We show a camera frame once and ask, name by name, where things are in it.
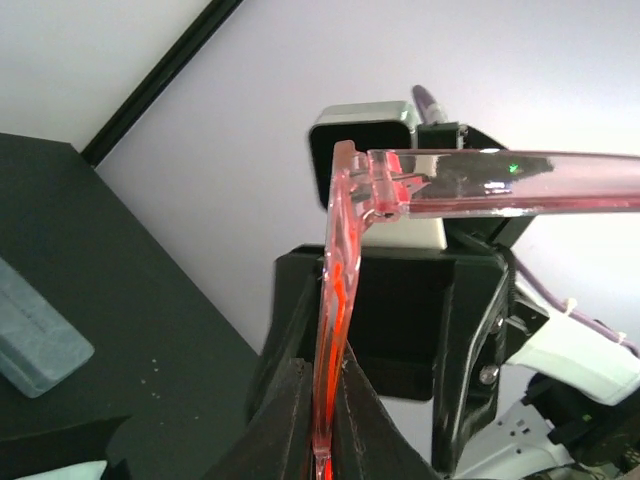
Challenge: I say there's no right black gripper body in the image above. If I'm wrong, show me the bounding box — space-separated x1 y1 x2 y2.
244 124 551 473

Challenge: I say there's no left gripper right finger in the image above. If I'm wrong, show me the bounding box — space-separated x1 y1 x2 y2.
332 347 439 480

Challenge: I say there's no black glasses case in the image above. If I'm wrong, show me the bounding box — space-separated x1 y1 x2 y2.
1 416 132 479

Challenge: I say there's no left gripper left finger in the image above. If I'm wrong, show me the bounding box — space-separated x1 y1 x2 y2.
203 358 313 480

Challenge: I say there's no green lined glasses case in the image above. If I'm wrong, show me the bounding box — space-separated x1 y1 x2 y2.
1 261 95 398

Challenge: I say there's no light blue cloth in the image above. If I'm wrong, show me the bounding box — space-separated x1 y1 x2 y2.
16 460 108 480

